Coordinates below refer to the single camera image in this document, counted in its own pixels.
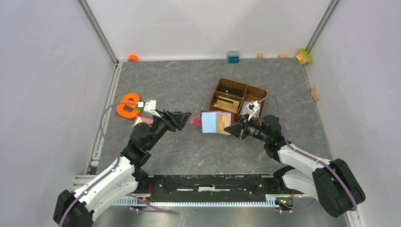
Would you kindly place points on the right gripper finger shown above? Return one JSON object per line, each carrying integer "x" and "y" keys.
{"x": 236, "y": 133}
{"x": 239, "y": 125}

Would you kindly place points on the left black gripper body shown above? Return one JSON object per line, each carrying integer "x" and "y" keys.
{"x": 168, "y": 123}

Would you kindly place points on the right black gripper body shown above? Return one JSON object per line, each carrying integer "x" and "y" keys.
{"x": 246, "y": 118}

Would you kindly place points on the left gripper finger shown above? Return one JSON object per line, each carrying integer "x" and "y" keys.
{"x": 177, "y": 116}
{"x": 178, "y": 125}

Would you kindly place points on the red card holder wallet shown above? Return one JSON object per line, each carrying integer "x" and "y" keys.
{"x": 214, "y": 121}

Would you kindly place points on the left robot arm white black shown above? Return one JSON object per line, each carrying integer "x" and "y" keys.
{"x": 82, "y": 207}

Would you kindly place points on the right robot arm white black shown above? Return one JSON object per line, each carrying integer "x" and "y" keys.
{"x": 330, "y": 182}

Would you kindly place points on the grey cards in basket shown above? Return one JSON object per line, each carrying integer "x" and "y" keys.
{"x": 244, "y": 109}

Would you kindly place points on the pink picture card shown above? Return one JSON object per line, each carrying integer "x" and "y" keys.
{"x": 142, "y": 119}

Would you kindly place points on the beige cards in basket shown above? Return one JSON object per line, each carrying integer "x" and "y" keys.
{"x": 227, "y": 104}

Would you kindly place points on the black card in basket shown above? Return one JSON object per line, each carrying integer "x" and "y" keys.
{"x": 231, "y": 91}

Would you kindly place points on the green toy brick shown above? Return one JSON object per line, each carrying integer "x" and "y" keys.
{"x": 139, "y": 108}

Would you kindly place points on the woven brown basket organizer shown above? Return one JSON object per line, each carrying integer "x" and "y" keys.
{"x": 251, "y": 93}

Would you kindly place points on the orange plastic letter shape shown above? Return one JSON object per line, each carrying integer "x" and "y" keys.
{"x": 128, "y": 110}

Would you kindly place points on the blue grey toy bricks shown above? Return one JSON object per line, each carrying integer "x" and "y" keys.
{"x": 233, "y": 57}

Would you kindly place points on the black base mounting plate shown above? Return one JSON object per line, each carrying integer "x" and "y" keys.
{"x": 211, "y": 188}

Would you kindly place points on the orange round cap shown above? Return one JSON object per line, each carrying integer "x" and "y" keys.
{"x": 133, "y": 57}

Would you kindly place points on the curved wooden piece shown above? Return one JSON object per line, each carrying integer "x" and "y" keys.
{"x": 314, "y": 94}

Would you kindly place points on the green pink toy bricks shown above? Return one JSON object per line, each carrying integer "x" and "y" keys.
{"x": 303, "y": 57}

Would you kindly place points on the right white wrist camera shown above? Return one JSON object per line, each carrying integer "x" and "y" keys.
{"x": 254, "y": 109}

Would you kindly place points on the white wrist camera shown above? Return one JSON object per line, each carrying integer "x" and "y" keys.
{"x": 254, "y": 109}
{"x": 149, "y": 107}

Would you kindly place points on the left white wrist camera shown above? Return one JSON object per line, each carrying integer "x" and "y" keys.
{"x": 149, "y": 107}

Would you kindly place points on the slotted cable duct rail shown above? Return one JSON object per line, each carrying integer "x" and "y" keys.
{"x": 130, "y": 201}

